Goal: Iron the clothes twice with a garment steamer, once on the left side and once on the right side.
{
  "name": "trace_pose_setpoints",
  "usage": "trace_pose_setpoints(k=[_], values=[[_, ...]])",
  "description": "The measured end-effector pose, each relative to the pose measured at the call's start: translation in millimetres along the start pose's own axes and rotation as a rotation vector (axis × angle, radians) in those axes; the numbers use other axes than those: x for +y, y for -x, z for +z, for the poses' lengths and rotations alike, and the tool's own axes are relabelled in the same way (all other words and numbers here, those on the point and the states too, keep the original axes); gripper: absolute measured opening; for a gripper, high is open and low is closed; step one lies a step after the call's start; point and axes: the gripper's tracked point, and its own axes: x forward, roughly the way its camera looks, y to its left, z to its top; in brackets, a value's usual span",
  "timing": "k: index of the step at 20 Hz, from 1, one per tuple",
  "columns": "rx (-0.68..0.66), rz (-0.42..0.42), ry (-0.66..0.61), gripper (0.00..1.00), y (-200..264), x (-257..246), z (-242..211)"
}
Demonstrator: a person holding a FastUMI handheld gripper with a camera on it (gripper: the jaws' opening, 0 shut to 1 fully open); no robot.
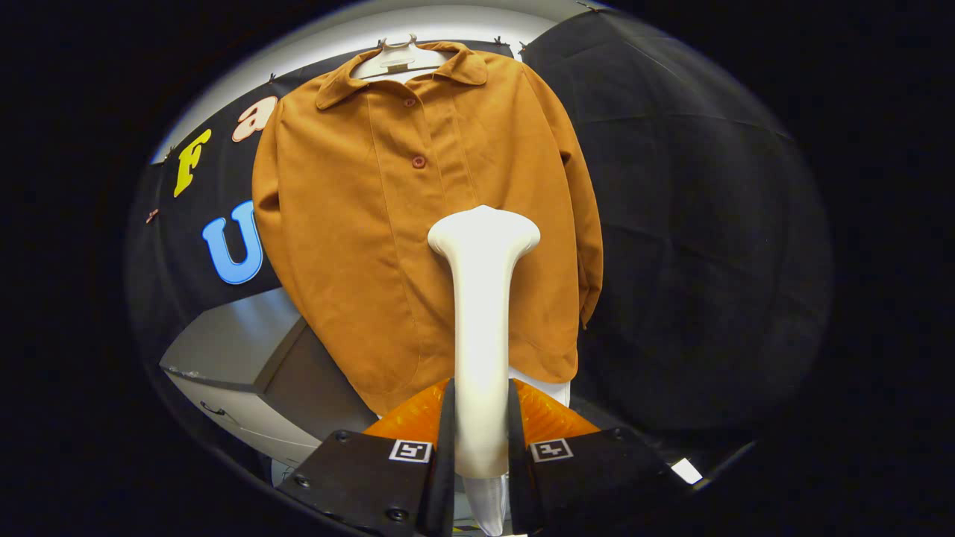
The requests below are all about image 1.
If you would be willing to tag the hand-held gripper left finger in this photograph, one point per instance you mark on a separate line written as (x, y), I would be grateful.
(446, 477)

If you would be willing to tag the white clothes hanger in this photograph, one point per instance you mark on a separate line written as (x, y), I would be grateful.
(399, 60)

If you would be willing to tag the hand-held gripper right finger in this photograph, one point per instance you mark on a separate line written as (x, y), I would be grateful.
(516, 485)

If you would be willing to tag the grey cabinet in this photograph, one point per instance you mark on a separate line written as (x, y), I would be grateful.
(239, 343)

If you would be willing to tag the white garment steamer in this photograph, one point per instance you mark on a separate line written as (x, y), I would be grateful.
(481, 335)

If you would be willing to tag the black backdrop cloth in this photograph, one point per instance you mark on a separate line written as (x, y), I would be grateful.
(709, 261)

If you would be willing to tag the orange-brown button shirt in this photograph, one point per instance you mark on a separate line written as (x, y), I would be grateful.
(351, 224)

